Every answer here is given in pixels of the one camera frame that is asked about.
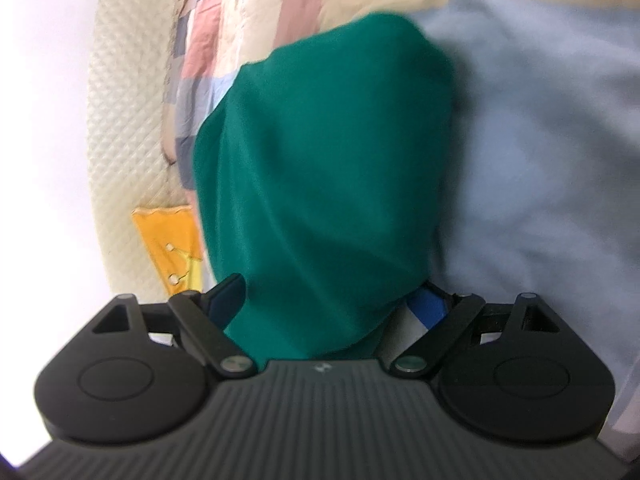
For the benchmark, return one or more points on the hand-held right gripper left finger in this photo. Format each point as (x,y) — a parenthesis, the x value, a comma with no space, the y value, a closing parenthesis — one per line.
(225,300)

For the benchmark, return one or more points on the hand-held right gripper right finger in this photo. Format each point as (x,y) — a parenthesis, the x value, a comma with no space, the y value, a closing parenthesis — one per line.
(427,312)

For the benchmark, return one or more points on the green sweatshirt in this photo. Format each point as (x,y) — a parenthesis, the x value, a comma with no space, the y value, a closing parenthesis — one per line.
(325,160)

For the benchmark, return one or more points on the yellow crown pillow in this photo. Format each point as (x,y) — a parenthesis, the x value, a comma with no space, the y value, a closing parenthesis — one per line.
(170,240)

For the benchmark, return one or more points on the plaid patchwork quilt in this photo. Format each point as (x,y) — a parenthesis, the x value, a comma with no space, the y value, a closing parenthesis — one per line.
(540,150)

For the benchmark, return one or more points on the cream quilted headboard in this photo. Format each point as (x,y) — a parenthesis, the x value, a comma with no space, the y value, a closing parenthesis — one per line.
(130,110)

